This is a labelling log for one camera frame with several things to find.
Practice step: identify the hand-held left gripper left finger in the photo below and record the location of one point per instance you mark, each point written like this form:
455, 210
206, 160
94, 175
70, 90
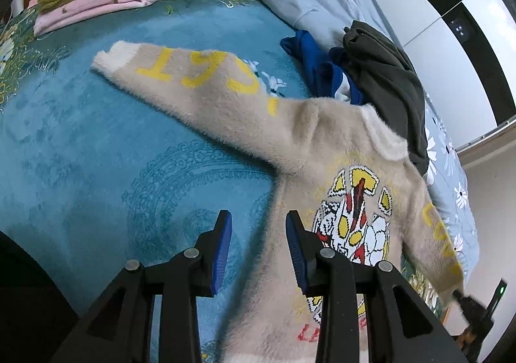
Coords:
223, 250

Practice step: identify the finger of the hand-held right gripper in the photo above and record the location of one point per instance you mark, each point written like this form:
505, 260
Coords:
463, 302

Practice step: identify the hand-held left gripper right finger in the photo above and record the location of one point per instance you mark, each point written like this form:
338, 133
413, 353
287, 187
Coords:
296, 254

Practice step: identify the wall switch panel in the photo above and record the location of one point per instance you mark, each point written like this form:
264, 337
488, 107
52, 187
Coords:
459, 26

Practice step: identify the dark olive garment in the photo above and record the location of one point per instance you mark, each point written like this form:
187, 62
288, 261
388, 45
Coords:
383, 72

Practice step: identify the beige fuzzy printed sweater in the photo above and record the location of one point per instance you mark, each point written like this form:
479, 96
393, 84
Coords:
242, 113

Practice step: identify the blue garment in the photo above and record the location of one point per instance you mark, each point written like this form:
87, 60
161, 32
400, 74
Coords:
318, 64

